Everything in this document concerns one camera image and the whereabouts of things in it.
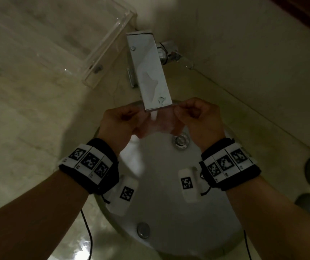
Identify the person's left hand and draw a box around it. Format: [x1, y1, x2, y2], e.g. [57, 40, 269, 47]
[97, 104, 140, 157]

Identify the person's right hand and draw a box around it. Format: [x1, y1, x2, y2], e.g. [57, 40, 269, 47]
[173, 97, 226, 153]

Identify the clear plastic sheet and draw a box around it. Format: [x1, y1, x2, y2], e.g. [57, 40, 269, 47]
[133, 103, 185, 140]

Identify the person's right forearm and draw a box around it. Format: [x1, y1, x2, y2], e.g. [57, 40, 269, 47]
[225, 175, 310, 260]

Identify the person's left forearm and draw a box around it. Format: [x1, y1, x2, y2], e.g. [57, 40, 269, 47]
[0, 170, 90, 260]

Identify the chrome sink drain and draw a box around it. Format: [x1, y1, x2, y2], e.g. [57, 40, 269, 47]
[172, 134, 190, 150]

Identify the chrome rectangular faucet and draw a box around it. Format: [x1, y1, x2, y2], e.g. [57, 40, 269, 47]
[126, 31, 173, 112]

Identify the black wristband with marker tags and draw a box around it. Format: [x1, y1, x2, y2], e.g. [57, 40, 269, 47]
[59, 138, 120, 195]
[199, 138, 262, 191]

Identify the clear acrylic box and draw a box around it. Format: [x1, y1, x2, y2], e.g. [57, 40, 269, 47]
[33, 0, 137, 88]

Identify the white round sink basin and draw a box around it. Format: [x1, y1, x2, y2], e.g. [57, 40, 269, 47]
[93, 99, 249, 260]

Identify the chrome overflow cap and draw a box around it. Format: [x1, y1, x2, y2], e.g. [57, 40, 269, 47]
[137, 222, 150, 239]

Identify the chrome faucet handle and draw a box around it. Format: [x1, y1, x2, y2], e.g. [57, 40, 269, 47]
[156, 40, 194, 70]

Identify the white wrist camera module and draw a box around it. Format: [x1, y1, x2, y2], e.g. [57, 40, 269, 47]
[109, 174, 139, 216]
[178, 166, 202, 203]

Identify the black cable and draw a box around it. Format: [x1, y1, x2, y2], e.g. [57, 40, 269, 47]
[243, 230, 252, 260]
[80, 209, 93, 260]

